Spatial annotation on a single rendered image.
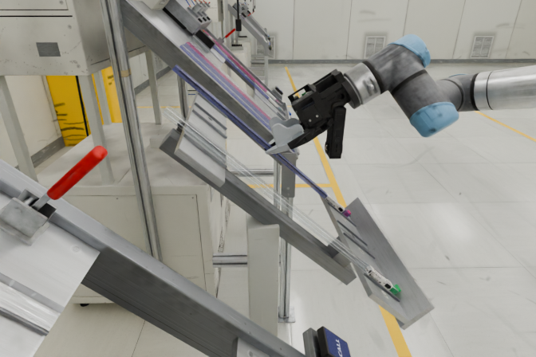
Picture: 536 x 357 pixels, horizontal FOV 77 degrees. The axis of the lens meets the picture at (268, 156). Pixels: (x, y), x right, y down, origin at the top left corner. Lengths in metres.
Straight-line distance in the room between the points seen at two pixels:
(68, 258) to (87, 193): 0.99
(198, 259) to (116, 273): 1.02
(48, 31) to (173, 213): 0.69
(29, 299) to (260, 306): 0.51
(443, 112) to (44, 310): 0.62
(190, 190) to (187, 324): 0.83
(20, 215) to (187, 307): 0.19
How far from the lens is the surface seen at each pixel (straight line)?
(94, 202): 1.36
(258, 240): 0.65
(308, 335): 0.50
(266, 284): 0.72
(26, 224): 0.35
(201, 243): 1.35
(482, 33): 9.09
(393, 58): 0.69
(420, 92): 0.67
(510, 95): 0.75
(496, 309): 1.87
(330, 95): 0.68
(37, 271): 0.34
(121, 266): 0.38
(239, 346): 0.43
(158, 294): 0.40
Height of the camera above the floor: 1.20
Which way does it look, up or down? 24 degrees down
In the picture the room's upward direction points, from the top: straight up
